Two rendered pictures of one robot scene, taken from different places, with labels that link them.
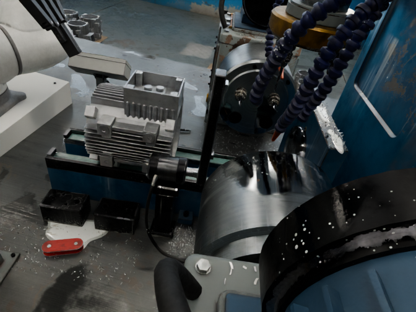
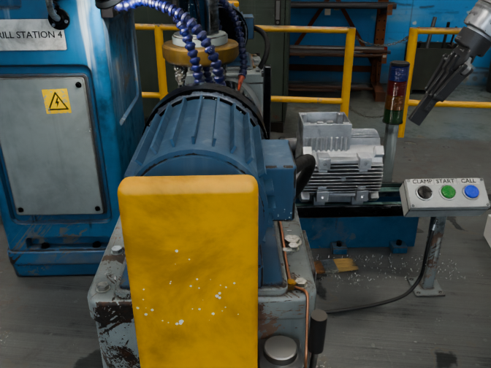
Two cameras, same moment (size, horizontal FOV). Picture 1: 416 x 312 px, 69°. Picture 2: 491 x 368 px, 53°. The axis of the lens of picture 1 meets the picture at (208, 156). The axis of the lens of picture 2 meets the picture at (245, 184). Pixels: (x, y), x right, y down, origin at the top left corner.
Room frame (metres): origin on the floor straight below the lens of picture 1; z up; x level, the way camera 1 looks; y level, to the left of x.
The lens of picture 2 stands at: (1.84, -0.03, 1.55)
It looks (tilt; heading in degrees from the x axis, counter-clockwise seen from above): 26 degrees down; 181
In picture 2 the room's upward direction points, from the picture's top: straight up
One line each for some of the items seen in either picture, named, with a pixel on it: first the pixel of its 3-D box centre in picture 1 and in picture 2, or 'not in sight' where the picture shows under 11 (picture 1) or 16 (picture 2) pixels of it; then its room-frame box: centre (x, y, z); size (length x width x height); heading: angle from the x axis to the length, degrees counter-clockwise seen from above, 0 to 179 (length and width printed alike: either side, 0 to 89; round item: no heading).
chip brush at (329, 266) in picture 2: not in sight; (317, 267); (0.79, 0.13, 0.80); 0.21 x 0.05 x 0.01; 100
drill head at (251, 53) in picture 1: (253, 82); not in sight; (0.99, -0.10, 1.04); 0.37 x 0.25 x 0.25; 2
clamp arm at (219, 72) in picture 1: (208, 133); (267, 111); (0.50, 0.01, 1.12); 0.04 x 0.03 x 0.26; 92
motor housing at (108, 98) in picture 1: (137, 127); (336, 164); (0.63, 0.19, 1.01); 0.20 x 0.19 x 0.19; 92
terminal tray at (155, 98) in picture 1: (155, 96); (323, 131); (0.63, 0.15, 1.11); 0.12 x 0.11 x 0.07; 92
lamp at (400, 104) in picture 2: not in sight; (394, 101); (0.32, 0.41, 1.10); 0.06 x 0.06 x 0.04
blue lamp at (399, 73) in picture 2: not in sight; (398, 72); (0.32, 0.41, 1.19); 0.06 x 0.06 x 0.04
